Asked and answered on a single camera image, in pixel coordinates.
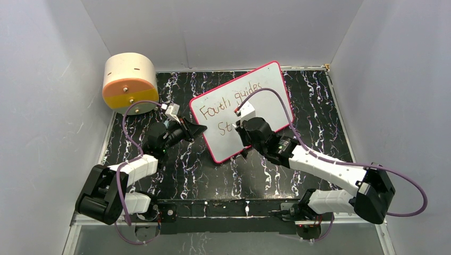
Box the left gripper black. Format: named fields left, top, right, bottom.
left=162, top=116, right=207, bottom=152

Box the pink framed whiteboard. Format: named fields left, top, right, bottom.
left=189, top=61, right=295, bottom=164

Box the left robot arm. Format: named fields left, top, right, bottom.
left=74, top=117, right=207, bottom=225

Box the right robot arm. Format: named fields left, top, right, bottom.
left=236, top=117, right=396, bottom=224

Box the beige orange cylindrical container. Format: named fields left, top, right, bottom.
left=102, top=53, right=160, bottom=115

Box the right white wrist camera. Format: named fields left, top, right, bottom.
left=235, top=101, right=256, bottom=125

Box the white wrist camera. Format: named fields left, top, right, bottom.
left=235, top=101, right=256, bottom=125
left=161, top=103, right=180, bottom=123

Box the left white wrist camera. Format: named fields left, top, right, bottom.
left=161, top=103, right=180, bottom=123

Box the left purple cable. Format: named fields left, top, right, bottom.
left=113, top=100, right=168, bottom=246

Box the purple cable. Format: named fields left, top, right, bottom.
left=113, top=100, right=168, bottom=246
left=235, top=88, right=429, bottom=218

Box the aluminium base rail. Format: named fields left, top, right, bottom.
left=70, top=199, right=388, bottom=227

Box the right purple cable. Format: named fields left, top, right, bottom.
left=235, top=88, right=429, bottom=218

